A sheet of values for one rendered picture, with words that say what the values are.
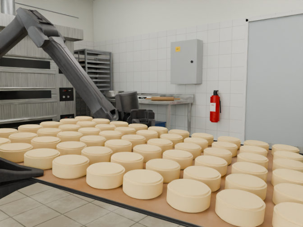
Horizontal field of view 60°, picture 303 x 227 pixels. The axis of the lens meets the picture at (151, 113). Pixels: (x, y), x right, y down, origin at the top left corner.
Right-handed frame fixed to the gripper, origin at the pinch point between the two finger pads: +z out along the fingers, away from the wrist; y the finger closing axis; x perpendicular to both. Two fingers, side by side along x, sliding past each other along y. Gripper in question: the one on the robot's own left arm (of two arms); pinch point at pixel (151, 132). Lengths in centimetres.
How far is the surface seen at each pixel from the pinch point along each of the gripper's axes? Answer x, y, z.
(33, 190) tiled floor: 45, 109, -228
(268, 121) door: -264, 40, -224
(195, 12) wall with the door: -196, -125, -331
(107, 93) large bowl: -71, 15, -417
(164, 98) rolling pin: -141, 16, -315
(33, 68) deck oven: 50, -22, -357
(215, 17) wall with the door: -215, -112, -300
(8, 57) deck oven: 79, -36, -340
